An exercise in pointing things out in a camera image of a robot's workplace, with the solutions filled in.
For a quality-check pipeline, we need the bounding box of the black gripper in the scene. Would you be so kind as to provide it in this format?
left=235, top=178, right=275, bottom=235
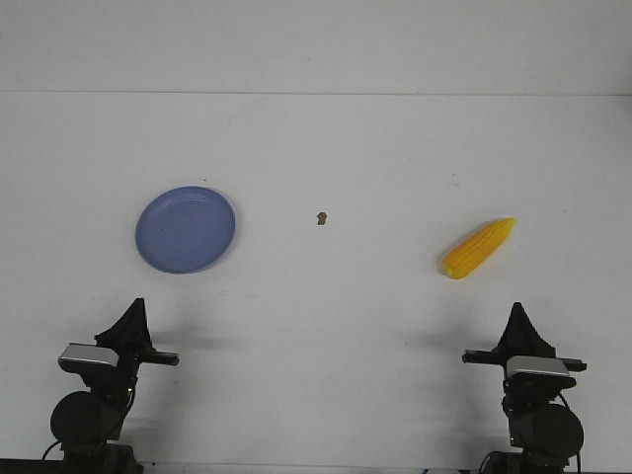
left=462, top=302, right=588, bottom=390
left=95, top=298, right=179, bottom=390

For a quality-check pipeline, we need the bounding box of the yellow corn cob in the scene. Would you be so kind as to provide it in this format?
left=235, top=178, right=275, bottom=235
left=440, top=217, right=517, bottom=279

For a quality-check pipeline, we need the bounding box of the blue round plate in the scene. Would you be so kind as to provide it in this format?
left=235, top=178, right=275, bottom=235
left=134, top=186, right=237, bottom=275

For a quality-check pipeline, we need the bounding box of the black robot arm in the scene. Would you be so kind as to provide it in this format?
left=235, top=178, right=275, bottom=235
left=461, top=302, right=588, bottom=473
left=50, top=297, right=180, bottom=473

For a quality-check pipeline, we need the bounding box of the small brown table mark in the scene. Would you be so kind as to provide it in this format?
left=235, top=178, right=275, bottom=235
left=317, top=211, right=328, bottom=226

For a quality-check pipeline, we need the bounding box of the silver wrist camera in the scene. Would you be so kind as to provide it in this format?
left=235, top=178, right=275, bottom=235
left=505, top=355, right=577, bottom=388
left=57, top=343, right=119, bottom=373

